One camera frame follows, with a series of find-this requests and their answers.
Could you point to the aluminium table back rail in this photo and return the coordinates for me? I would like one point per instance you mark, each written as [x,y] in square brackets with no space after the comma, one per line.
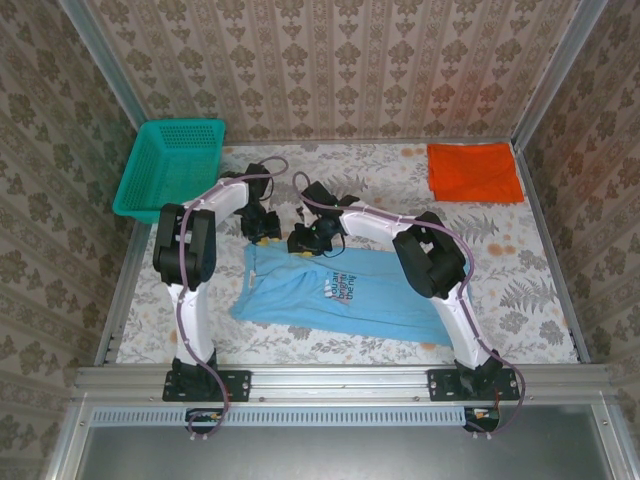
[350,142]

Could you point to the folded orange t-shirt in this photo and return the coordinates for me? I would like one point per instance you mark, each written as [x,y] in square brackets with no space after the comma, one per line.
[475,172]

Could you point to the aluminium mounting rail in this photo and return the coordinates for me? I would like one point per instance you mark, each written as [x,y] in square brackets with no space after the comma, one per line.
[340,382]

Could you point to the light blue printed t-shirt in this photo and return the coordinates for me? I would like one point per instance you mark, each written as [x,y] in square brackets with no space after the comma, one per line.
[300,300]

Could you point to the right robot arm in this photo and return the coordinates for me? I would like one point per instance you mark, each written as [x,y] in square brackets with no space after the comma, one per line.
[430,260]

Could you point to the grey metal panel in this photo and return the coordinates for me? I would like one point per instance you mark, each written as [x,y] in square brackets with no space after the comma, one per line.
[350,455]

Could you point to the aluminium frame post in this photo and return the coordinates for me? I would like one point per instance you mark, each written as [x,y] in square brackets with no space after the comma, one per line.
[116,80]
[557,75]

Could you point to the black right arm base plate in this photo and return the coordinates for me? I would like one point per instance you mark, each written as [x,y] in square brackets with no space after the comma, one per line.
[442,385]

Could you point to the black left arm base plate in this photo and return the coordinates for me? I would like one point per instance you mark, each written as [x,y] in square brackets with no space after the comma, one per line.
[237,385]

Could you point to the teal plastic basket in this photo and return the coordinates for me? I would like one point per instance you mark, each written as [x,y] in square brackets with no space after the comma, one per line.
[165,170]

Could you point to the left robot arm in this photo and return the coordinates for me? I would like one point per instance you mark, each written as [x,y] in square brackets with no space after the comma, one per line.
[197,320]

